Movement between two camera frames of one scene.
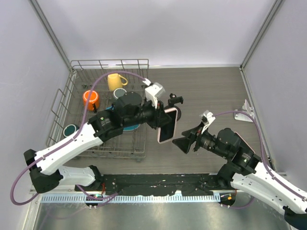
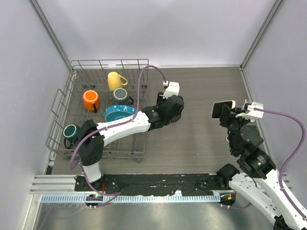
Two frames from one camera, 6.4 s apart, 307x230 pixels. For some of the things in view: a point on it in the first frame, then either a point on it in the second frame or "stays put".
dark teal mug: (69, 129) stays put
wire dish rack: (89, 87) stays put
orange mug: (94, 99) stays put
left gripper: (159, 117) → (160, 98)
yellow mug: (114, 81) stays put
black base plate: (156, 184) stays put
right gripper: (183, 143) → (228, 114)
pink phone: (167, 132) → (218, 107)
